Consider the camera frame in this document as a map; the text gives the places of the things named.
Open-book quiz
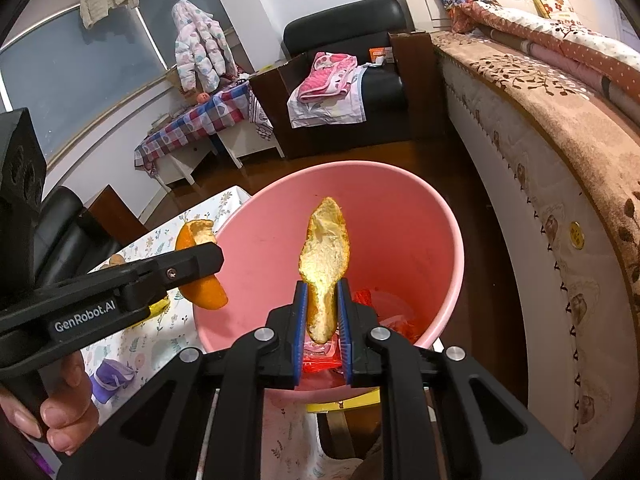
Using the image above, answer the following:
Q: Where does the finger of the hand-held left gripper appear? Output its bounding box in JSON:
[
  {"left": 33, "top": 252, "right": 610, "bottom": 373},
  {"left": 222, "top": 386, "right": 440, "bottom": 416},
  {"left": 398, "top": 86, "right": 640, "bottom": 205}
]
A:
[{"left": 120, "top": 242, "right": 224, "bottom": 309}]

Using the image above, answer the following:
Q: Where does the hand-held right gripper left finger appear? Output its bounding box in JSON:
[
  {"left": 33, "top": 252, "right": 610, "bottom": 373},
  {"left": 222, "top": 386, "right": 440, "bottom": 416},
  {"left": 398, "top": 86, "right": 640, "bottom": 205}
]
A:
[{"left": 57, "top": 280, "right": 308, "bottom": 480}]

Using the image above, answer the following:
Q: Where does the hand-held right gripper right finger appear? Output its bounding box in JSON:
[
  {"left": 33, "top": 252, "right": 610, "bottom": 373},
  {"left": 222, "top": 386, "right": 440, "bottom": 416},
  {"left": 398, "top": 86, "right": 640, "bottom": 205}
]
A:
[{"left": 336, "top": 279, "right": 586, "bottom": 480}]

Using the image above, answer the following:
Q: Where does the curled orange peel piece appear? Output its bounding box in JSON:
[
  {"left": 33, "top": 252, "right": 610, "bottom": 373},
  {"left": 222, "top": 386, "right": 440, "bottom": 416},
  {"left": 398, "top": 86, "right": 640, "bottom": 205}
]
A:
[{"left": 175, "top": 219, "right": 229, "bottom": 309}]

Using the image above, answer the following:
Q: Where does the red white snack wrapper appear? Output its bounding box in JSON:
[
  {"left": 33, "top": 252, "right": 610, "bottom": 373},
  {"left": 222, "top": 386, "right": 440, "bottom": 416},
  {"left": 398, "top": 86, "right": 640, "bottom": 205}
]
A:
[{"left": 352, "top": 287, "right": 416, "bottom": 331}]

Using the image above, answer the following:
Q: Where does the long orange peel strip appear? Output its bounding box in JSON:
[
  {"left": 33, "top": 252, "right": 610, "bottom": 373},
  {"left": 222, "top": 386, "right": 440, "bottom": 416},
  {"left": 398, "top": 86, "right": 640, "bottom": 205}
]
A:
[{"left": 298, "top": 196, "right": 351, "bottom": 346}]

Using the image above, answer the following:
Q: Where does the pink plastic bucket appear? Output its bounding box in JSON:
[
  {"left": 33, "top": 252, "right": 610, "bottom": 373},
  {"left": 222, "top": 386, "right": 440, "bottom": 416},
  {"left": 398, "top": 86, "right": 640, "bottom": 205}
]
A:
[{"left": 192, "top": 160, "right": 466, "bottom": 403}]

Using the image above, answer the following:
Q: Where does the person's left hand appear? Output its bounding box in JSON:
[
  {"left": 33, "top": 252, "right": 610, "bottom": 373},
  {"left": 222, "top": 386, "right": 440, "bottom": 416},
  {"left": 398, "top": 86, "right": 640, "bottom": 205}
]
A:
[{"left": 0, "top": 350, "right": 94, "bottom": 456}]

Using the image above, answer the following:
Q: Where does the yellow wrapper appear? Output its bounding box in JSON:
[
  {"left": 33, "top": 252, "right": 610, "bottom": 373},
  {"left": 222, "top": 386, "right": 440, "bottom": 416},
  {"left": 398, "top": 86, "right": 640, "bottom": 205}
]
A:
[{"left": 135, "top": 295, "right": 171, "bottom": 318}]

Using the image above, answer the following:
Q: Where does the red plastic bag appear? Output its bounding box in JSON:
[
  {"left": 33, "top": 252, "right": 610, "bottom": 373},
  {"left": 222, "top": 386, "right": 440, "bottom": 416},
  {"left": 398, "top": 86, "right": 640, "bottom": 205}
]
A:
[{"left": 302, "top": 320, "right": 426, "bottom": 376}]

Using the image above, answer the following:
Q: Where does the yellow stool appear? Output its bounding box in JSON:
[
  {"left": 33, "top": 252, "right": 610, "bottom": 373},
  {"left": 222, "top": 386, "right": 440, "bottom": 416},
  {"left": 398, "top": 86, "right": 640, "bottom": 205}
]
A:
[{"left": 306, "top": 392, "right": 383, "bottom": 456}]

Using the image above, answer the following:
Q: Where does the black leather sofa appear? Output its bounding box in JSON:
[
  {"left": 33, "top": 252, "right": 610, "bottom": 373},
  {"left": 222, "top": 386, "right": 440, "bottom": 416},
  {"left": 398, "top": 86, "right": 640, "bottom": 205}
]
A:
[{"left": 32, "top": 185, "right": 143, "bottom": 291}]

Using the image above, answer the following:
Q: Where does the purple wrapped object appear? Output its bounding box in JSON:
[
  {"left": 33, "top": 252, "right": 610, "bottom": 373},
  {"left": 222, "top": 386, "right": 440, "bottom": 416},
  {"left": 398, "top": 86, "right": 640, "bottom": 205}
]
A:
[{"left": 95, "top": 357, "right": 138, "bottom": 403}]

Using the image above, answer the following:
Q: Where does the white side table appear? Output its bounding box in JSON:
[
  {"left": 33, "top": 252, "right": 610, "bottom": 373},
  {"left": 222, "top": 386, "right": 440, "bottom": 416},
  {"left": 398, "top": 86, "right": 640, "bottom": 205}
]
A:
[{"left": 160, "top": 122, "right": 286, "bottom": 186}]

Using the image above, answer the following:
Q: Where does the checked heart tablecloth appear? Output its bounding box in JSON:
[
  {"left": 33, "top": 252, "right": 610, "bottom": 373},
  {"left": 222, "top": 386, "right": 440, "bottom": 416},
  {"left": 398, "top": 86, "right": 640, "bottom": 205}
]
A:
[{"left": 134, "top": 80, "right": 273, "bottom": 176}]

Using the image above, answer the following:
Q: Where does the pastel puffer jacket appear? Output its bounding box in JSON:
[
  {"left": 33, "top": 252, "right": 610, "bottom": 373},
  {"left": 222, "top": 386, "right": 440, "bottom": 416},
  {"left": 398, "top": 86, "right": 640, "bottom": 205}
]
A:
[{"left": 172, "top": 0, "right": 236, "bottom": 93}]

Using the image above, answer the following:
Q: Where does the large curved window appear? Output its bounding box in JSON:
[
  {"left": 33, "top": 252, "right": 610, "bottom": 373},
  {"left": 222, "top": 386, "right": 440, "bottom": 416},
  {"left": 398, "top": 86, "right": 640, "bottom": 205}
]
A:
[{"left": 0, "top": 0, "right": 246, "bottom": 171}]

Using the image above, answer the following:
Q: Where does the pink folded clothing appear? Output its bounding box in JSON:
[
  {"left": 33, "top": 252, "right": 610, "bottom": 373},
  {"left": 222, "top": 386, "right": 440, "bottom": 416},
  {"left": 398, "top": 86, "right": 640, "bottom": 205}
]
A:
[{"left": 298, "top": 51, "right": 358, "bottom": 102}]

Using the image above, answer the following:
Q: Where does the bed with brown floral cover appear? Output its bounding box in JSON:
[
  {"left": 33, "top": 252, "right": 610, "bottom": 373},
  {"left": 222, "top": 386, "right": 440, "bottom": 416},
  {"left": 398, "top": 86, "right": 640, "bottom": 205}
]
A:
[{"left": 431, "top": 30, "right": 640, "bottom": 466}]

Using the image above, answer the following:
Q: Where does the black leather armchair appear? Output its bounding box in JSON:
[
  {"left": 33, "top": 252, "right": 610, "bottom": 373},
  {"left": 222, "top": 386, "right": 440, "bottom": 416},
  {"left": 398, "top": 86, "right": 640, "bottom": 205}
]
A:
[{"left": 248, "top": 0, "right": 433, "bottom": 161}]

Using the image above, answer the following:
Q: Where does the orange dotted quilt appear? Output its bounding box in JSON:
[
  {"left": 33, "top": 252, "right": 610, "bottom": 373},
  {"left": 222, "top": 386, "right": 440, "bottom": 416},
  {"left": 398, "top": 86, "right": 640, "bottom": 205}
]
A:
[{"left": 450, "top": 0, "right": 640, "bottom": 126}]

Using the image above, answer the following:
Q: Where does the yellow red flower pillow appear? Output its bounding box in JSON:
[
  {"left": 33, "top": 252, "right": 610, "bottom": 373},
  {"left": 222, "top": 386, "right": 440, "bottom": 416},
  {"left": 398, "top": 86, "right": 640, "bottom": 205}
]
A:
[{"left": 530, "top": 0, "right": 578, "bottom": 18}]

